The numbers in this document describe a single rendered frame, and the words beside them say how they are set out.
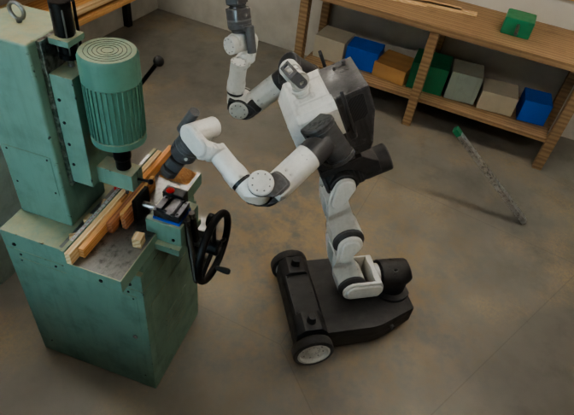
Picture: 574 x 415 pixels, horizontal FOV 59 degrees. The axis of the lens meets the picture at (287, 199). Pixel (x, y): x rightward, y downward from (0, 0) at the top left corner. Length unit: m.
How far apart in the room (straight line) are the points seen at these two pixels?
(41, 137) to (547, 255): 2.95
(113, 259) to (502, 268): 2.36
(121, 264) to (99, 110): 0.50
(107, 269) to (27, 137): 0.50
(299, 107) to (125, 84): 0.55
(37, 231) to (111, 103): 0.67
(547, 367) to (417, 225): 1.09
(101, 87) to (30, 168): 0.50
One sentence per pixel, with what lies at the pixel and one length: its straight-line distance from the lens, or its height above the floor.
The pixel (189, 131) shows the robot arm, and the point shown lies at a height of 1.33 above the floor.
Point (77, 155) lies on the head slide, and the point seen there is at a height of 1.13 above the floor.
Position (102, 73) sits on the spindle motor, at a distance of 1.54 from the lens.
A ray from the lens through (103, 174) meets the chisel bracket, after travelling 1.86.
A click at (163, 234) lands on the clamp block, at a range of 1.81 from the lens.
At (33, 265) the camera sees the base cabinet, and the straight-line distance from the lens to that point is 2.15.
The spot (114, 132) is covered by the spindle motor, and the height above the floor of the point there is 1.27.
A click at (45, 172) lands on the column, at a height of 1.05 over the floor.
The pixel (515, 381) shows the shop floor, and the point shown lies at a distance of 2.89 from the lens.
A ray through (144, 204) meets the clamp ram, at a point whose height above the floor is 0.96.
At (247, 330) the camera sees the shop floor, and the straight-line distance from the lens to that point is 2.64.
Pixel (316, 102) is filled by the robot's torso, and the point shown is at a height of 1.35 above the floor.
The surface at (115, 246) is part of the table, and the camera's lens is 1.80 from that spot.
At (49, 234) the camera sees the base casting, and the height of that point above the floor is 0.80.
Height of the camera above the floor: 2.22
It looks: 42 degrees down
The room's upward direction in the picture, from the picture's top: 8 degrees clockwise
